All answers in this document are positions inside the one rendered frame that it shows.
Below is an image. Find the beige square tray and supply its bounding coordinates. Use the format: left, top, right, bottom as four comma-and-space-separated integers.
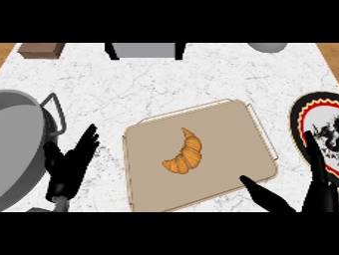
122, 99, 280, 213

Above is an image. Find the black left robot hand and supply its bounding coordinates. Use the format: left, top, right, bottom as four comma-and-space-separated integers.
42, 124, 103, 201

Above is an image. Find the grey round object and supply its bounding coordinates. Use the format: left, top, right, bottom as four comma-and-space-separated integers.
247, 43, 290, 54

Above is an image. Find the grey metal pot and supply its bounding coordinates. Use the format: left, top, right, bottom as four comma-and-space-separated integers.
0, 89, 69, 213

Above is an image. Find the golden brown croissant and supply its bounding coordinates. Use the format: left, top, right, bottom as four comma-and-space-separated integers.
162, 127, 203, 174

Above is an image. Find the brown wooden box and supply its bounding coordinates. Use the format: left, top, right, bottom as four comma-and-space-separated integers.
18, 43, 67, 60

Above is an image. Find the dragon print plate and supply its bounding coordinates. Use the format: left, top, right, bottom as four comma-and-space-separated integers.
289, 91, 339, 197

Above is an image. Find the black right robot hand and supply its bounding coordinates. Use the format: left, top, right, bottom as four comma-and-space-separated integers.
239, 129, 339, 213

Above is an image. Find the grey appliance with black legs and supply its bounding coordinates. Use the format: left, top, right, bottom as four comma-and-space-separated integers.
104, 43, 188, 61

